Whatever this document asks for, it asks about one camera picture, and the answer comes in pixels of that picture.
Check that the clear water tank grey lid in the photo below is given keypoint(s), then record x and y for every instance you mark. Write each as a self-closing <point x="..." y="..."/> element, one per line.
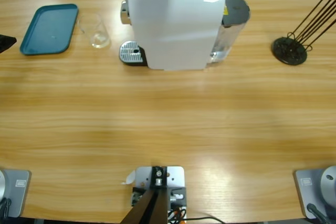
<point x="236" y="9"/>

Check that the dark camera post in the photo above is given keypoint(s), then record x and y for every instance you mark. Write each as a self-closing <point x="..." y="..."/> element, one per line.
<point x="152" y="208"/>

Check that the black capsule holder with rods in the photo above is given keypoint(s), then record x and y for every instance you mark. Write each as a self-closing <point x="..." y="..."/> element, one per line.
<point x="283" y="51"/>

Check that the clear drinking glass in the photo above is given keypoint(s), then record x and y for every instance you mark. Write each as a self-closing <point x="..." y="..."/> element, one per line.
<point x="101" y="43"/>

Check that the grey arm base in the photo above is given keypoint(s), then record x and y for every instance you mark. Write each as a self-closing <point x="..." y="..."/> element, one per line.
<point x="304" y="190"/>
<point x="18" y="195"/>

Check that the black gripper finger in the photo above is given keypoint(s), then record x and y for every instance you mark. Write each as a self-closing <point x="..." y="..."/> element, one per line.
<point x="6" y="43"/>

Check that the white paper tag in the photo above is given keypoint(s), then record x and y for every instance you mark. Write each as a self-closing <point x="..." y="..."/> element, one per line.
<point x="130" y="178"/>

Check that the white capsule coffee machine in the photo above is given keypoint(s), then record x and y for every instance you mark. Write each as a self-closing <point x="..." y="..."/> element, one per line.
<point x="173" y="32"/>

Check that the teal plastic tray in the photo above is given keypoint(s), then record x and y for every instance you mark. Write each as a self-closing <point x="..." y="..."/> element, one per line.
<point x="47" y="30"/>

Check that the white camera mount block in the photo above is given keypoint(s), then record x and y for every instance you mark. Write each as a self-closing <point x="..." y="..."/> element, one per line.
<point x="176" y="176"/>

